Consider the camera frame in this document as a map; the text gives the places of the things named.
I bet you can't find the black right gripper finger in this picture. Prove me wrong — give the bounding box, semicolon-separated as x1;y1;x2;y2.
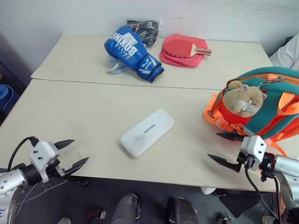
216;132;245;142
207;153;242;173

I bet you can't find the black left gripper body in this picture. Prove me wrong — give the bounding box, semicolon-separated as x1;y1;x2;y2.
48;160;67;179

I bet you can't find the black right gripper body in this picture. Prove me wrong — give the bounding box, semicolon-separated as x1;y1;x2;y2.
236;151;255;173

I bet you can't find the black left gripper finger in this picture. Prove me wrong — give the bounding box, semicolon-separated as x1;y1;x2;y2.
65;156;90;175
54;139;75;150

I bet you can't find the teal and orange backpack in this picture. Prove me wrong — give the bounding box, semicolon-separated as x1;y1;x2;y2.
202;66;299;157

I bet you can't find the white rectangular case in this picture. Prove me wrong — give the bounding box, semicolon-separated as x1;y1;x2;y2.
119;108;176;158

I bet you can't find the pink paddle cover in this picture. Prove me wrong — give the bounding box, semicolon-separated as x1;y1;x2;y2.
159;34;209;69

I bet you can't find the white shoe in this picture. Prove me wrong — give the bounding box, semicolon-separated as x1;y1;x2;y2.
201;186;217;195

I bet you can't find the brown plush hamster toy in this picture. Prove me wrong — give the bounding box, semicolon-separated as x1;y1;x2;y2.
222;80;268;118

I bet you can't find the dark rounded shape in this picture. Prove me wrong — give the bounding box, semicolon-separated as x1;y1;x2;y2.
166;197;199;224
110;193;142;224

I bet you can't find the blue rolled mat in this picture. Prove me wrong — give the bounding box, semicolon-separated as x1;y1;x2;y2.
0;84;20;113

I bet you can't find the clear plastic bag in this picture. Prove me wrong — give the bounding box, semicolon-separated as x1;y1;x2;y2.
107;55;129;75

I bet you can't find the person in white clothes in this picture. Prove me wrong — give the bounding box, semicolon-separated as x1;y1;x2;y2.
269;33;299;71

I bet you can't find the red table tennis paddle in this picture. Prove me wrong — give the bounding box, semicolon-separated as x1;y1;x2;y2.
162;38;214;58

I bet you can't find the blue boxing glove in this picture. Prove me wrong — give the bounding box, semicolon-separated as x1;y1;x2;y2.
103;25;165;84

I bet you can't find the black packaged bag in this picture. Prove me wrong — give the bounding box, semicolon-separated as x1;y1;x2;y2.
126;19;163;49

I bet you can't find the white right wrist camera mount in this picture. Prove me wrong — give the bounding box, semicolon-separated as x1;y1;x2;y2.
240;135;268;172

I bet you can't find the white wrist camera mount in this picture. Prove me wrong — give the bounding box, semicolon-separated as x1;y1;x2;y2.
240;135;268;172
29;140;60;184

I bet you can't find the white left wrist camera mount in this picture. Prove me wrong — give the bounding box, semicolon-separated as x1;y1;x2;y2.
29;140;60;184

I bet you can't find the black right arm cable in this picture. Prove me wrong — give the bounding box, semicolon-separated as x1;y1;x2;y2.
244;167;281;221

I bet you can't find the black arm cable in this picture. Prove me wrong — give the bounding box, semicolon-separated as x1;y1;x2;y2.
7;136;40;171
244;167;281;221

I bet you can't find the thin white cable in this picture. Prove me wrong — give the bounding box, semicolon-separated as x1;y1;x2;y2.
17;179;68;206

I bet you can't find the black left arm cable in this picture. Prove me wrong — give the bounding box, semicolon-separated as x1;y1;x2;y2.
7;136;40;171

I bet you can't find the metal keychain chain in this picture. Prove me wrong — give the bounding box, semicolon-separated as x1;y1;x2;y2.
257;75;285;89

